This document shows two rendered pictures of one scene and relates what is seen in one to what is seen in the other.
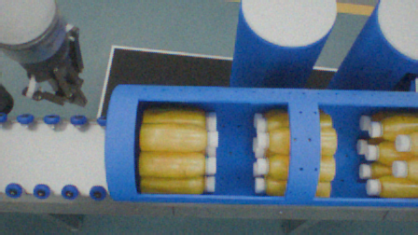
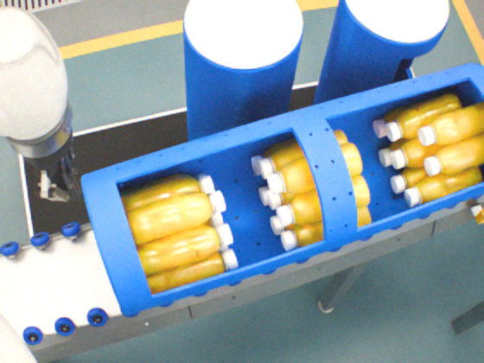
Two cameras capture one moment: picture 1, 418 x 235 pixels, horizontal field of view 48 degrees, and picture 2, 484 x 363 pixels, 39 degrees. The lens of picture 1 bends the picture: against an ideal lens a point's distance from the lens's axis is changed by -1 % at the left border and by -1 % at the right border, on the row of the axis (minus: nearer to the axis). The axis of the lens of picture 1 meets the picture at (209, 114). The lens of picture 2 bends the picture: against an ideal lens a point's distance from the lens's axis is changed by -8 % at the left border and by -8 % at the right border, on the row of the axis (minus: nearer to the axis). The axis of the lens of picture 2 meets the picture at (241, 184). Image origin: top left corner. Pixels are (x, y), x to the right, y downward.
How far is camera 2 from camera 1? 0.30 m
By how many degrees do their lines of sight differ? 9
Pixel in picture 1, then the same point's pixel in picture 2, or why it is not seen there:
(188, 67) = (123, 141)
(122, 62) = not seen: hidden behind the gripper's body
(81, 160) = (60, 287)
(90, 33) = not seen: outside the picture
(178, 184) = (193, 270)
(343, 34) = (305, 38)
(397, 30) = (373, 15)
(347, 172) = (379, 192)
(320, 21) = (287, 28)
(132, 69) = not seen: hidden behind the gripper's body
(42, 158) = (15, 299)
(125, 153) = (125, 249)
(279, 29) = (243, 50)
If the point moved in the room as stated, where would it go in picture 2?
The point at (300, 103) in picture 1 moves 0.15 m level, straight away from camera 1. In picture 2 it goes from (307, 124) to (314, 59)
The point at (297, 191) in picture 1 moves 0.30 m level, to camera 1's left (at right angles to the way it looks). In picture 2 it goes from (337, 227) to (181, 275)
